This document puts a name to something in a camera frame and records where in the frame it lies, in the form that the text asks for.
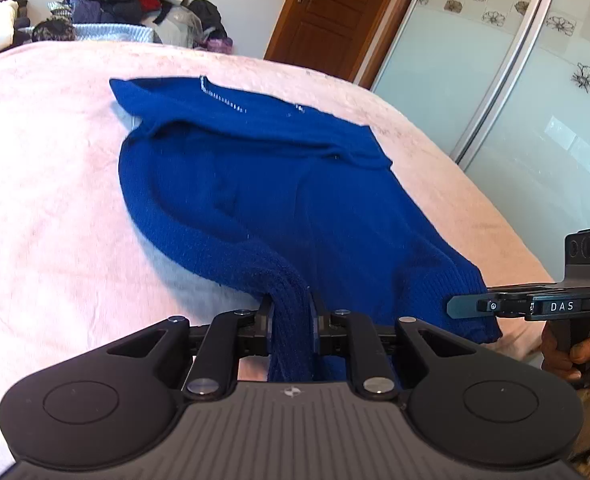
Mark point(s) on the brown wooden door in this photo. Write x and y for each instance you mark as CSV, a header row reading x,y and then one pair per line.
x,y
335,15

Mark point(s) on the purple bag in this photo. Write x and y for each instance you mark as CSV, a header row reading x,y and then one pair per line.
x,y
220,45

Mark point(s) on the black backpack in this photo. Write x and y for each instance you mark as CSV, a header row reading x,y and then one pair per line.
x,y
207,15

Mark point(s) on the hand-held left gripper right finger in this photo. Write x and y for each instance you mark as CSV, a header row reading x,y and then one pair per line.
x,y
316,325

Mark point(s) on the blue knitted sweater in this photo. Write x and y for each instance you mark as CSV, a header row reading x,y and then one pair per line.
x,y
275,200

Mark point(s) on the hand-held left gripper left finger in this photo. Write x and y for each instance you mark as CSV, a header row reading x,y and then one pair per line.
x,y
269,322

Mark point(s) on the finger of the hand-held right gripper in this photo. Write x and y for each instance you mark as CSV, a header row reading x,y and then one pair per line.
x,y
467,306

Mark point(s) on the leopard print cloth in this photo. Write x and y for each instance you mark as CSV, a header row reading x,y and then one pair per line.
x,y
52,30

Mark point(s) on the grey plastic bag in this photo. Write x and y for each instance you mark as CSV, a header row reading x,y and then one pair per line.
x,y
175,25

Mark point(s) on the pink blanket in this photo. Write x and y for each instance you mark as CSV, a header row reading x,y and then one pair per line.
x,y
50,160

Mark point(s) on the navy padded garment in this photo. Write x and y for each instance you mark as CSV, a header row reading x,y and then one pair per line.
x,y
95,12

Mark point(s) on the light blue knitted blanket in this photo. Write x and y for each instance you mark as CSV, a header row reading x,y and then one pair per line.
x,y
115,34

